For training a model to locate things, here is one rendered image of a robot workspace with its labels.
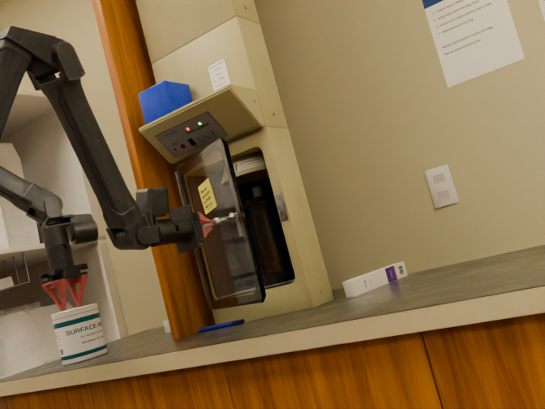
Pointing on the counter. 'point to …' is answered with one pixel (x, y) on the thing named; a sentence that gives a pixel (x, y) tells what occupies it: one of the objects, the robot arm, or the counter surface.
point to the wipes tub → (79, 334)
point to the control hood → (229, 97)
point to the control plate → (176, 137)
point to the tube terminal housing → (235, 36)
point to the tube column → (186, 21)
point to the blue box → (164, 99)
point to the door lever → (218, 221)
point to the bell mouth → (250, 168)
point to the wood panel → (150, 159)
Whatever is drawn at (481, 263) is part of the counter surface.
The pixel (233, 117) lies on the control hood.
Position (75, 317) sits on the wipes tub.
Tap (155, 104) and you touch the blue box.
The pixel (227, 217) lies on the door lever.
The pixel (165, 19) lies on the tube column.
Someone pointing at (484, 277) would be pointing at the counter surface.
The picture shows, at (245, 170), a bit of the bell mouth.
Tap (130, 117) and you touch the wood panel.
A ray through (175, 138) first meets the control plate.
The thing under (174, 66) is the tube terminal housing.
